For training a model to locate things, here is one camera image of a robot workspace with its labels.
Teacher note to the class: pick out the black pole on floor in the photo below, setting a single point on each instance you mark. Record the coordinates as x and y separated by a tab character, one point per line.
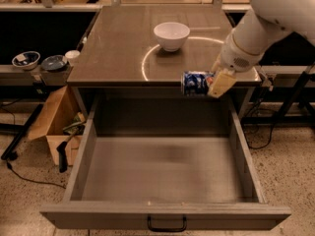
18	131

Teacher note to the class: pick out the black handled tool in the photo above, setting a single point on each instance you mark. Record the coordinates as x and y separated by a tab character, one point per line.
63	163

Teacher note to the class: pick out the black drawer handle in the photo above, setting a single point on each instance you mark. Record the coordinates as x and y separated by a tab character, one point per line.
167	225

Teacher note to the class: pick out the blue pepsi can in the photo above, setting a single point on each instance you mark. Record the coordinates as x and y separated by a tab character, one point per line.
196	83

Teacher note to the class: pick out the dark blue bowl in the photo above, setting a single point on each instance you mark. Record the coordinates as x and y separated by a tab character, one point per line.
55	63

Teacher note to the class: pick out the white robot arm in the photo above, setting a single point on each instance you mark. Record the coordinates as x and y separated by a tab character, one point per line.
265	23

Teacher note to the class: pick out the open cardboard box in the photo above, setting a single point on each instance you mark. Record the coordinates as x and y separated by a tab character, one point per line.
58	111

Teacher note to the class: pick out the small white cup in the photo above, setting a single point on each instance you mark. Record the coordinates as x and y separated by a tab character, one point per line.
72	55

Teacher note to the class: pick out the white ceramic bowl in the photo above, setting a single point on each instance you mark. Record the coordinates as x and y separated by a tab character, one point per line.
171	35

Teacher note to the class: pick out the grey open top drawer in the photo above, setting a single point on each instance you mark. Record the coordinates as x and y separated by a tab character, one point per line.
128	169

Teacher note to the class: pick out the grey cabinet with countertop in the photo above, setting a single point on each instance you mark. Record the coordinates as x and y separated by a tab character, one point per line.
123	61

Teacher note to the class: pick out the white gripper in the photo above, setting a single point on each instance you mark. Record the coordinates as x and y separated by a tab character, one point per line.
233	57

